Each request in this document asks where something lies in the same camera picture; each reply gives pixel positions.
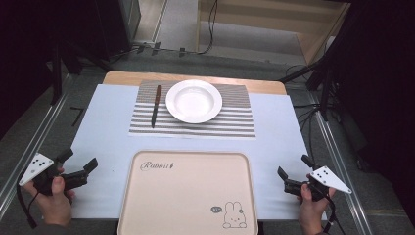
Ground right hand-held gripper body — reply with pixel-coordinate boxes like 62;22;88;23
283;165;353;203

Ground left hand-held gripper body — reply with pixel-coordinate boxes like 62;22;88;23
18;152;90;197

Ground person's right hand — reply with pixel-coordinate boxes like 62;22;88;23
297;173;338;235

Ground person's left hand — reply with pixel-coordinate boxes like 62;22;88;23
22;166;76;228

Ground pale blue table sheet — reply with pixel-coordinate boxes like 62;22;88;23
64;83;328;221

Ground grey striped placemat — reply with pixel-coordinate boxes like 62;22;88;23
128;79;257;139

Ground black metal stand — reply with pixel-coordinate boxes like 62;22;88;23
45;38;114;106
278;28;351;122

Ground beige tray with rabbit print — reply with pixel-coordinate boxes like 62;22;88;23
116;150;259;235

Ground white deep plate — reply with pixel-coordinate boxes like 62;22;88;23
164;79;224;124

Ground light wooden shelf unit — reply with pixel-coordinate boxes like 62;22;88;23
195;0;352;67

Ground power strip with plugs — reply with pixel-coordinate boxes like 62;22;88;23
131;39;188;59

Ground dark cabinet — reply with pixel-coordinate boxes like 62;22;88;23
92;0;143;64

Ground aluminium floor rail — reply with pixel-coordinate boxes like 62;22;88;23
0;73;73;219
306;89;375;235

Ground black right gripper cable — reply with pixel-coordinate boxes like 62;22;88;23
321;192;347;235

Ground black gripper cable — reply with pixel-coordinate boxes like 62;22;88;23
321;192;347;235
16;177;43;230

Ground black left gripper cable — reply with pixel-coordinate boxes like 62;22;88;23
16;177;43;230

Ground black bent bracket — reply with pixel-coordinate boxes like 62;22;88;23
69;105;86;128

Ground black floor cables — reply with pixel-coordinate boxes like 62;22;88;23
284;64;329;161

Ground brown handled table knife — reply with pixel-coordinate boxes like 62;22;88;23
151;84;163;129

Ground hanging black cable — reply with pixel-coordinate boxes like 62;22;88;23
195;0;219;56

